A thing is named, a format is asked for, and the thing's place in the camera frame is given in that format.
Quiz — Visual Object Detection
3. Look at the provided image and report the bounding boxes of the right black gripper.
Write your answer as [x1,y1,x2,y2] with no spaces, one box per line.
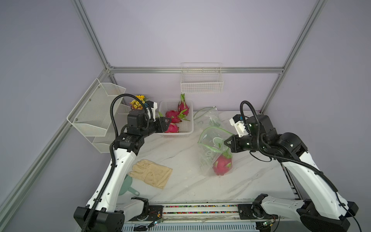
[224,134,266,153]

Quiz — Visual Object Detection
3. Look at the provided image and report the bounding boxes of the pink dragon fruit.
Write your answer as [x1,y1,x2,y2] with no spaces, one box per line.
[178,93,189,116]
[165,110,188,124]

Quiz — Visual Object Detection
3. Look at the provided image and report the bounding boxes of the clear zip-top bag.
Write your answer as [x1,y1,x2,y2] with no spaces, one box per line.
[198,127,233,175]
[193,106,222,129]

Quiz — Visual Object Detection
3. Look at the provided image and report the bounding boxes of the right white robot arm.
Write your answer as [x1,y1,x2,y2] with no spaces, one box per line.
[224,101,359,232]

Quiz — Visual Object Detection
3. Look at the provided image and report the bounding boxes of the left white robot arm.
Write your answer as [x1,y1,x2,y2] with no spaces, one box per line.
[73,94,171,232]

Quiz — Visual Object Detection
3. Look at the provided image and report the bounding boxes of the white plastic basket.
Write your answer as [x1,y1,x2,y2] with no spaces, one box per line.
[157,99,194,138]

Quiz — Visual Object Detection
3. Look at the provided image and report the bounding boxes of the yellow flowers in vase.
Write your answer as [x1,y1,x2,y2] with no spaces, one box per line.
[130,95,146,110]

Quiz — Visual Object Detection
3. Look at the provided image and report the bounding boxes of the beige work glove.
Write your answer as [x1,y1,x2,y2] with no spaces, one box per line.
[128,159,173,189]

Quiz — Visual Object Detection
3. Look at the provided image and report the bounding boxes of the white mesh two-tier shelf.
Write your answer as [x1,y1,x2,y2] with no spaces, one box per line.
[67,79,126,153]

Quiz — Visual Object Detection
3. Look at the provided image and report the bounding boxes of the green hand brush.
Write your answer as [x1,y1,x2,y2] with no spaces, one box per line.
[118,175,140,196]

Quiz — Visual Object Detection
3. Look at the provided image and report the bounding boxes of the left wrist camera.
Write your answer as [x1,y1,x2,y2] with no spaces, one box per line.
[145,101,157,121]

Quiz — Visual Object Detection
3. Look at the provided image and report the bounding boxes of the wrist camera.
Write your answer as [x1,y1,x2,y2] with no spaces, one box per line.
[145,101,157,121]
[230,114,250,137]

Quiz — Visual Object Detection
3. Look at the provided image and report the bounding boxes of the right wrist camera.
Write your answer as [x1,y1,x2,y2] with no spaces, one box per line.
[230,114,250,137]

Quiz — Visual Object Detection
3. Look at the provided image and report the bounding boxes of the white wire wall basket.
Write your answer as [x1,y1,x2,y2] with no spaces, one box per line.
[180,62,224,94]

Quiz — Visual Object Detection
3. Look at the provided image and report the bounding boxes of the aluminium frame struts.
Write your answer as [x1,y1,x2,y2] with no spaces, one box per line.
[1,1,327,224]

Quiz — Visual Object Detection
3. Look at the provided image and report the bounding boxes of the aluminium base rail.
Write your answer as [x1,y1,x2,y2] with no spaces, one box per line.
[122,203,307,232]

